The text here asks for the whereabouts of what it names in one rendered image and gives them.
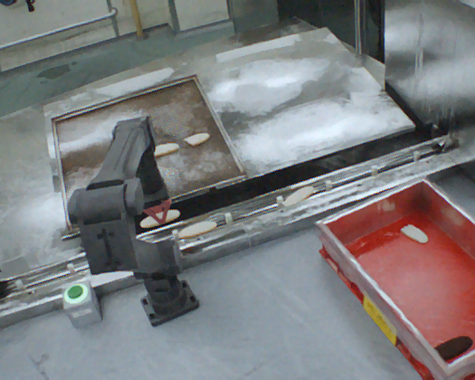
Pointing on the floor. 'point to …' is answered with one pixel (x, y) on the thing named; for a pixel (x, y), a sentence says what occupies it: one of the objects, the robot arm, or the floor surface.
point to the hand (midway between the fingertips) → (159, 215)
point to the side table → (225, 323)
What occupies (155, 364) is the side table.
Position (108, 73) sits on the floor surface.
